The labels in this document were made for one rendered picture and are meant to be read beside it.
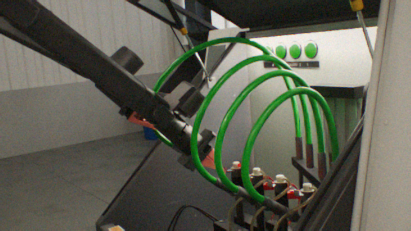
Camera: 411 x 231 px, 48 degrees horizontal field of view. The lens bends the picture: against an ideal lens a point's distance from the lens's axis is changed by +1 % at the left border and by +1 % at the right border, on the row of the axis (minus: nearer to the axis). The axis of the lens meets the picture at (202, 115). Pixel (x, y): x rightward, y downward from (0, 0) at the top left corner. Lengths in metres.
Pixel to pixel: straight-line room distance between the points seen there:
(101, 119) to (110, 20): 1.70
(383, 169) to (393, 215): 0.07
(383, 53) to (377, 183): 0.22
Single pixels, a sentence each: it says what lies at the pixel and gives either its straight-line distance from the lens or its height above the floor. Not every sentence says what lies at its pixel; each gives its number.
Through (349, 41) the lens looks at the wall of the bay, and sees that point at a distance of 1.17.
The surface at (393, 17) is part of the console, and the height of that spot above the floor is 1.43.
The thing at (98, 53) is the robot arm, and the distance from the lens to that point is 0.86.
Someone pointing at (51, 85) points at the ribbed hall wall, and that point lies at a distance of 7.65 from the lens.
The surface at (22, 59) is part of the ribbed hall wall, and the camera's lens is 7.58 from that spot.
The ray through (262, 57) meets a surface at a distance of 1.02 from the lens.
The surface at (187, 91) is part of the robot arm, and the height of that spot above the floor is 1.32.
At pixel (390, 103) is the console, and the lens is 0.80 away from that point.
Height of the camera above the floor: 1.41
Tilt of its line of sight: 9 degrees down
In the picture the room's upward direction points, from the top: 5 degrees counter-clockwise
